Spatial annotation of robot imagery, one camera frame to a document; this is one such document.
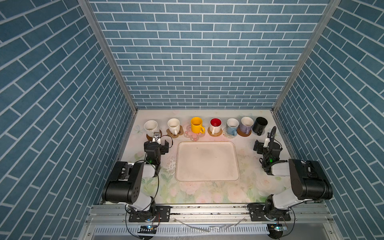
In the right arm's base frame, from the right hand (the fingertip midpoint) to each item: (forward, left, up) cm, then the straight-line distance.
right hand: (266, 141), depth 94 cm
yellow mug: (+7, +46, +3) cm, 47 cm away
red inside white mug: (+12, +33, -1) cm, 35 cm away
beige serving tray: (-13, +37, -6) cm, 40 cm away
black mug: (+12, +3, +1) cm, 13 cm away
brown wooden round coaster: (+9, +14, -4) cm, 17 cm away
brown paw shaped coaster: (+3, +62, -5) cm, 62 cm away
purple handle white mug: (+16, +10, -1) cm, 19 cm away
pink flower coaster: (+5, +48, -6) cm, 49 cm away
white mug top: (+5, +77, +2) cm, 77 cm away
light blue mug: (+11, +21, +1) cm, 24 cm away
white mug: (+5, +60, +4) cm, 61 cm away
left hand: (-5, +67, +2) cm, 68 cm away
